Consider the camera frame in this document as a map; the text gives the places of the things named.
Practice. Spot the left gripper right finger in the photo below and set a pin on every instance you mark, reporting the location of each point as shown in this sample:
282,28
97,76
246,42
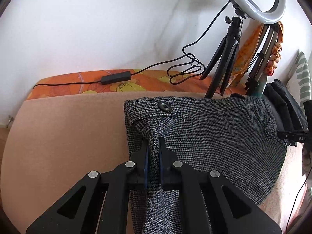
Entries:
210,203

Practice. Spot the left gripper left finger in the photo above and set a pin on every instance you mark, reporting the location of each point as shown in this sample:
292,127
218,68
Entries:
98,203

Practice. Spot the grey tweed shorts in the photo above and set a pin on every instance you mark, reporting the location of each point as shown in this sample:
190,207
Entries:
236,136

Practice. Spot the folded black garment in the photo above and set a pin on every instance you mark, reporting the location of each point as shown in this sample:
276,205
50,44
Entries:
287,114

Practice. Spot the green white patterned pillow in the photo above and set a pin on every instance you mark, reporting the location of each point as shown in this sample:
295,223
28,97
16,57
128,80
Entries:
299,80

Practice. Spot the orange patterned scarf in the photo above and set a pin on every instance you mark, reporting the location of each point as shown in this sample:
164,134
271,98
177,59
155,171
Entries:
246,53

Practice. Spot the black small tripod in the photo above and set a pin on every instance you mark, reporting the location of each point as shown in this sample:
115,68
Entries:
226,54

